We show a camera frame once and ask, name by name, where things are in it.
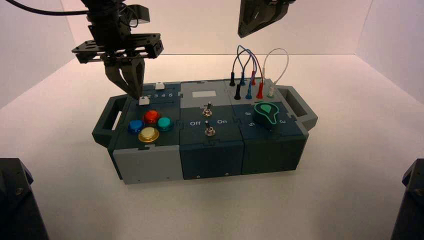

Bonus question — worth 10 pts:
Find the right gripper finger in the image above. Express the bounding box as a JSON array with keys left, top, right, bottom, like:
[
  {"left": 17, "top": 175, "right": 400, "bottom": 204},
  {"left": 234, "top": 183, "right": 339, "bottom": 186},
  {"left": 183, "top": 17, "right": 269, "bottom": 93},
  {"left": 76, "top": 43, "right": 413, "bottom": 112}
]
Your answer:
[{"left": 237, "top": 0, "right": 297, "bottom": 39}]

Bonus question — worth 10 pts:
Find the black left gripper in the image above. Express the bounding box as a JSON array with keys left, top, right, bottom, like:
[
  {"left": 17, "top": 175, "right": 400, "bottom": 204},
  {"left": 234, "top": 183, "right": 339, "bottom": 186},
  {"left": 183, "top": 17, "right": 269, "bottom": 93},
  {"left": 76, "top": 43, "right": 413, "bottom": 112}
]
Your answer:
[{"left": 71, "top": 23, "right": 165, "bottom": 100}]

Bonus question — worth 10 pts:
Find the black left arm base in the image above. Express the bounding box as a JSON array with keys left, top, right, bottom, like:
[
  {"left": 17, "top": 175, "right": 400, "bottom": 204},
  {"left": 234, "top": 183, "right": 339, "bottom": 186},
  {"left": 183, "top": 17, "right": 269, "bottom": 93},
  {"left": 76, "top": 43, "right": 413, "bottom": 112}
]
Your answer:
[{"left": 0, "top": 157, "right": 50, "bottom": 240}]

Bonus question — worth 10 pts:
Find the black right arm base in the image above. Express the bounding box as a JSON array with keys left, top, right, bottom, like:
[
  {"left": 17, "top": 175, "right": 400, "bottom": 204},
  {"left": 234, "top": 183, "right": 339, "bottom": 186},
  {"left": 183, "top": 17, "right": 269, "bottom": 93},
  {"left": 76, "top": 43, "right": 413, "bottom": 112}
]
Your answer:
[{"left": 390, "top": 158, "right": 424, "bottom": 240}]

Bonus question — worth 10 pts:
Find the red round push button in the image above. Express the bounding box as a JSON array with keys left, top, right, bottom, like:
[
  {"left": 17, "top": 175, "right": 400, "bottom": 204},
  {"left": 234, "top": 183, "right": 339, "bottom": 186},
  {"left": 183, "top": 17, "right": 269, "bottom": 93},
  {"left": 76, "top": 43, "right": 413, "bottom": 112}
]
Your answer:
[{"left": 143, "top": 110, "right": 161, "bottom": 125}]

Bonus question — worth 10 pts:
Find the blue round push button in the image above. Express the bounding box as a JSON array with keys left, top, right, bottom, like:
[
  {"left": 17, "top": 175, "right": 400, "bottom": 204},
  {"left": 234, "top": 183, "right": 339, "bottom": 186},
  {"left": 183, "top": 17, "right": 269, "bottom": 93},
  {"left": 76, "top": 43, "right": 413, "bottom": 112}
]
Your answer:
[{"left": 127, "top": 119, "right": 145, "bottom": 135}]

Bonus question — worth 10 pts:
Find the green round push button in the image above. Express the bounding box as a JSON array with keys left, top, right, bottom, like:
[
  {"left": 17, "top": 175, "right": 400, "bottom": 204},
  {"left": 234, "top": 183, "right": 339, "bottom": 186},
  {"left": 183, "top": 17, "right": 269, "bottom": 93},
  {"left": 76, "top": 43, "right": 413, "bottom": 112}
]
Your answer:
[{"left": 155, "top": 116, "right": 174, "bottom": 133}]

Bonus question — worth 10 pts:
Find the yellow round push button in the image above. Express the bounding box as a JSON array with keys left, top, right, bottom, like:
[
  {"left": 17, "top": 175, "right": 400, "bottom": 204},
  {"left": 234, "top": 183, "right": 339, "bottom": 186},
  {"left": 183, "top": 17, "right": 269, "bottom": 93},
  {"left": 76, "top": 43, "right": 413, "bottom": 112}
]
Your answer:
[{"left": 138, "top": 127, "right": 160, "bottom": 144}]

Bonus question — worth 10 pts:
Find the dark green rotary knob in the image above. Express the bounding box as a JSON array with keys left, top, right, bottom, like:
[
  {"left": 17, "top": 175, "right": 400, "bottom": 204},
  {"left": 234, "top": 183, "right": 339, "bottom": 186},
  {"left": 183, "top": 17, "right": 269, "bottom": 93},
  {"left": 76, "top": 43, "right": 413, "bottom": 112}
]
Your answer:
[{"left": 253, "top": 101, "right": 282, "bottom": 132}]

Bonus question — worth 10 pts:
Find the dark teal grey control box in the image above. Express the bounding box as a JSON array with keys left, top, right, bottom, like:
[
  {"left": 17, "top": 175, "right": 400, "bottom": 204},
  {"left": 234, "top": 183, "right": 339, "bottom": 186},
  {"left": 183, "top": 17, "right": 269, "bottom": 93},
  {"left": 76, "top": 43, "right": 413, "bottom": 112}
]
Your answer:
[{"left": 92, "top": 78, "right": 319, "bottom": 185}]

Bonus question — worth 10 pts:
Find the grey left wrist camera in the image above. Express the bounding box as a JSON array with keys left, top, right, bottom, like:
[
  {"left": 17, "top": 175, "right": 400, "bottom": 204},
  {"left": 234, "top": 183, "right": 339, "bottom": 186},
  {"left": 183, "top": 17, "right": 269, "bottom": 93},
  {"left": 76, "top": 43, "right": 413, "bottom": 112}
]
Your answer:
[{"left": 127, "top": 4, "right": 151, "bottom": 28}]

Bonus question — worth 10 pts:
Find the red jumper cable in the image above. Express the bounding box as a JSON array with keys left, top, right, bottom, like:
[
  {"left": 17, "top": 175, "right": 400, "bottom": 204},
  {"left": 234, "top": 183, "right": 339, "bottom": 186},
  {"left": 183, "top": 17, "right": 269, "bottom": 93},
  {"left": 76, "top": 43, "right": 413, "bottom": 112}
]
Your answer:
[{"left": 247, "top": 49, "right": 267, "bottom": 100}]

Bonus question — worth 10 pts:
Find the white jumper cable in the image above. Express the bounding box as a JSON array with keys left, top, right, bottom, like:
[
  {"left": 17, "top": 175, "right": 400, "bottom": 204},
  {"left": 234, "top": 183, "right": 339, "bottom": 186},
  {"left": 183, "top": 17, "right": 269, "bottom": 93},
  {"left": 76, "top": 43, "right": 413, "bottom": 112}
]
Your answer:
[{"left": 261, "top": 48, "right": 290, "bottom": 99}]

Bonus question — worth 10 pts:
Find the black jumper cable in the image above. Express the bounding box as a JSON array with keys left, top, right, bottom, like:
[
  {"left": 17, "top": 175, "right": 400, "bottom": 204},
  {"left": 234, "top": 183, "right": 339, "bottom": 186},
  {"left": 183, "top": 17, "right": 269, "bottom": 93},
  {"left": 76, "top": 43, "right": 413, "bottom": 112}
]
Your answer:
[{"left": 228, "top": 49, "right": 253, "bottom": 101}]

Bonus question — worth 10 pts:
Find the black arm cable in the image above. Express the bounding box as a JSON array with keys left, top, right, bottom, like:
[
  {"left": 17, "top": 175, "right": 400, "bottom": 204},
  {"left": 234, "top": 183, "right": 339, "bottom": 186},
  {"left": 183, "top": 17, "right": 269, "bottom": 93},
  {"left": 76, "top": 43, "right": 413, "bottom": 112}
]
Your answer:
[{"left": 4, "top": 0, "right": 90, "bottom": 16}]

